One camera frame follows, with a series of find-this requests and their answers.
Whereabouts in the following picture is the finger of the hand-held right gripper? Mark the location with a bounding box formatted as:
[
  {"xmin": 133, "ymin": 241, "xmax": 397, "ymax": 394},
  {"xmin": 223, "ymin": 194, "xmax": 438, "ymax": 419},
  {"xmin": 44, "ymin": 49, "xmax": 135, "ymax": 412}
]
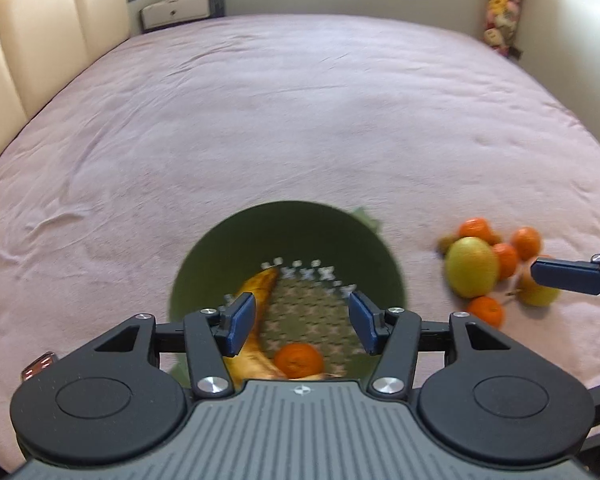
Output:
[{"xmin": 530, "ymin": 236, "xmax": 600, "ymax": 306}]

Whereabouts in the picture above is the orange mandarin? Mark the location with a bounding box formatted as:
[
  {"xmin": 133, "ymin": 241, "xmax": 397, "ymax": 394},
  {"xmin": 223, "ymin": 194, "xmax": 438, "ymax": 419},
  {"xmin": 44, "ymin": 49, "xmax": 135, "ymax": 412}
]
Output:
[
  {"xmin": 466, "ymin": 296, "xmax": 506, "ymax": 330},
  {"xmin": 510, "ymin": 226, "xmax": 543, "ymax": 261},
  {"xmin": 273, "ymin": 342, "xmax": 325, "ymax": 380},
  {"xmin": 457, "ymin": 217, "xmax": 496, "ymax": 245},
  {"xmin": 491, "ymin": 242, "xmax": 521, "ymax": 281}
]

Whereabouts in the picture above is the cream padded headboard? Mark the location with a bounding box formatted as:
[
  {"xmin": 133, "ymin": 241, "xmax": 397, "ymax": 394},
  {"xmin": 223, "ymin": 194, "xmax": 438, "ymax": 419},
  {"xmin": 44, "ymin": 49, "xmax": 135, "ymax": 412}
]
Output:
[{"xmin": 0, "ymin": 0, "xmax": 131, "ymax": 181}]

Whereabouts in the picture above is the green plastic bucket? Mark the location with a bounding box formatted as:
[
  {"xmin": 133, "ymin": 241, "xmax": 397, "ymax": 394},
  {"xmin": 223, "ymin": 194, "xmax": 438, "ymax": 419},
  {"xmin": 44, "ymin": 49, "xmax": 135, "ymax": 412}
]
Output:
[{"xmin": 167, "ymin": 200, "xmax": 408, "ymax": 388}]

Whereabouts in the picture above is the pile of plush toys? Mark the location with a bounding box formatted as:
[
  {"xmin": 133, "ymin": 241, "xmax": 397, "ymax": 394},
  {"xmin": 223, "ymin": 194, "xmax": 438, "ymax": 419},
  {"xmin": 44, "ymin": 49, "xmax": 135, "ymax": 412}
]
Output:
[{"xmin": 482, "ymin": 0, "xmax": 531, "ymax": 53}]

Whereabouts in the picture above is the pink blanket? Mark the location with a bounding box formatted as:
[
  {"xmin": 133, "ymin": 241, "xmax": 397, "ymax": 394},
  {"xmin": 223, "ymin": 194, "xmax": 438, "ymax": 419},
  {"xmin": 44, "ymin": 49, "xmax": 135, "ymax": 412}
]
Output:
[{"xmin": 0, "ymin": 12, "xmax": 600, "ymax": 467}]

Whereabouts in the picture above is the yellow banana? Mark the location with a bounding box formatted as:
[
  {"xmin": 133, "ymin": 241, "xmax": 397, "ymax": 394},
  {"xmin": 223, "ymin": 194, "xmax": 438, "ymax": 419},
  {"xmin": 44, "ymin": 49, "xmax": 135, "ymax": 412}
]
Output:
[{"xmin": 224, "ymin": 267, "xmax": 341, "ymax": 387}]

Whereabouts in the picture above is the large yellow lemon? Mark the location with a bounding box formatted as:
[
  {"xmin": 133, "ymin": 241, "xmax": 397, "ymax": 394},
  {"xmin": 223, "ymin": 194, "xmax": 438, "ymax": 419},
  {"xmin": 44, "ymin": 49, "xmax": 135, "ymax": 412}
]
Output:
[{"xmin": 445, "ymin": 236, "xmax": 501, "ymax": 298}]

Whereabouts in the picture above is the white nightstand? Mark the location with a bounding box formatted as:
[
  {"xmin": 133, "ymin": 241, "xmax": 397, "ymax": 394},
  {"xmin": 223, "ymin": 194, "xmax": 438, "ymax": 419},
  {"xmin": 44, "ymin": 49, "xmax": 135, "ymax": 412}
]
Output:
[{"xmin": 140, "ymin": 0, "xmax": 215, "ymax": 32}]

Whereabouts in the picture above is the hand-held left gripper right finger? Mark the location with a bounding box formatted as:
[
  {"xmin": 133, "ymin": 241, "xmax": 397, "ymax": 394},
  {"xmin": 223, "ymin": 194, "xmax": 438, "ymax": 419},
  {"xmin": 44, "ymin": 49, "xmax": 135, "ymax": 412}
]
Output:
[{"xmin": 347, "ymin": 290, "xmax": 527, "ymax": 401}]

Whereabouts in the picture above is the small metallic pink object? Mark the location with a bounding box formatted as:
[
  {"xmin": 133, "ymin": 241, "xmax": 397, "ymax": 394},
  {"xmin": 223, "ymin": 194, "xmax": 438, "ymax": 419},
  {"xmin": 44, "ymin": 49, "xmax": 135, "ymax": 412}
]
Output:
[{"xmin": 21, "ymin": 352, "xmax": 60, "ymax": 384}]

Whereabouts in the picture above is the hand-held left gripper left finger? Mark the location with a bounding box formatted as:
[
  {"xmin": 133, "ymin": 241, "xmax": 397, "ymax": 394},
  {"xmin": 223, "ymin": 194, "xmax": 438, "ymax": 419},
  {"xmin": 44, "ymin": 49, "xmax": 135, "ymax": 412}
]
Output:
[{"xmin": 79, "ymin": 292, "xmax": 257, "ymax": 400}]

